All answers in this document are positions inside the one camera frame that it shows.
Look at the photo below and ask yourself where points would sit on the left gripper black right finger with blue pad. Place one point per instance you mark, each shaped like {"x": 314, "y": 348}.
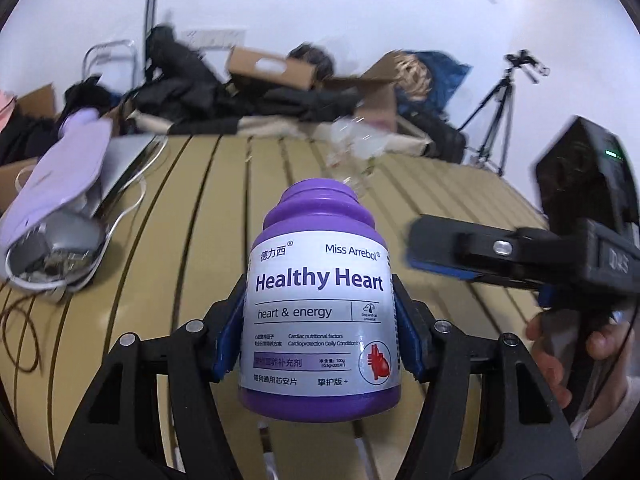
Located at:
{"x": 521, "y": 432}

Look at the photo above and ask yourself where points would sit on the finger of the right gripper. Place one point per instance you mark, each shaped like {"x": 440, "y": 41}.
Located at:
{"x": 473, "y": 253}

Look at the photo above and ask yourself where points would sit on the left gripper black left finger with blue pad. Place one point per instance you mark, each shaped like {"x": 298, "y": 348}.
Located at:
{"x": 115, "y": 432}

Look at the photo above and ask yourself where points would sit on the purple supplement bottle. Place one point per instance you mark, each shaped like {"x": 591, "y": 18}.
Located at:
{"x": 319, "y": 337}

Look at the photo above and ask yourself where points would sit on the person's right hand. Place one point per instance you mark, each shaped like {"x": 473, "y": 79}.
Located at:
{"x": 611, "y": 342}

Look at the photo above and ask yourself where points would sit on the clear glass cup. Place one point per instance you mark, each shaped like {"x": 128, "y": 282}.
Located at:
{"x": 354, "y": 149}

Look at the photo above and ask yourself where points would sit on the open cardboard box right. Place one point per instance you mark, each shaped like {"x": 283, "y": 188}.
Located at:
{"x": 376, "y": 87}

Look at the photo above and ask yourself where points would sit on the blue bag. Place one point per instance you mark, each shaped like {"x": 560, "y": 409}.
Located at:
{"x": 448, "y": 75}

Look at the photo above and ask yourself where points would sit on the woven rattan ball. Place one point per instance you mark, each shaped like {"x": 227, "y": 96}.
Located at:
{"x": 412, "y": 76}

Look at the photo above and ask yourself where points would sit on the tan slatted folding table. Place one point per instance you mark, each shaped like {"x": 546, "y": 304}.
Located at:
{"x": 184, "y": 248}

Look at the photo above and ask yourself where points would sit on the lilac hot water bag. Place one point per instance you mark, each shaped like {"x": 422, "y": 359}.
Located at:
{"x": 61, "y": 175}

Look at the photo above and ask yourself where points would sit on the silver laptop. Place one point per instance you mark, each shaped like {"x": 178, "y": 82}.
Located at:
{"x": 124, "y": 158}

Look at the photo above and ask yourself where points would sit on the black clothes pile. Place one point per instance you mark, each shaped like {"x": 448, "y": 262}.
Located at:
{"x": 189, "y": 96}

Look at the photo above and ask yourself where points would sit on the large cardboard box left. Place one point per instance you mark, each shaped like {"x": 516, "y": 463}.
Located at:
{"x": 29, "y": 133}

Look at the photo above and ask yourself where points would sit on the pink bag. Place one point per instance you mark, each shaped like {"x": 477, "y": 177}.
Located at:
{"x": 7, "y": 107}

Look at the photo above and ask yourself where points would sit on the black camera tripod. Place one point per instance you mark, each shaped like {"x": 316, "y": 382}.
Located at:
{"x": 503, "y": 92}

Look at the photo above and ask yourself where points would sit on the brown box with handle hole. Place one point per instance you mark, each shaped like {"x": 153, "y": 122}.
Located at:
{"x": 247, "y": 66}

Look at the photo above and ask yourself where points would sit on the white wall socket strip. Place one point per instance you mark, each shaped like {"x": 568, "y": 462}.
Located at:
{"x": 213, "y": 39}

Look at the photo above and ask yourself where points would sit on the silver metal chair frame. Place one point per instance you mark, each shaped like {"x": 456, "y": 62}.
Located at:
{"x": 116, "y": 51}

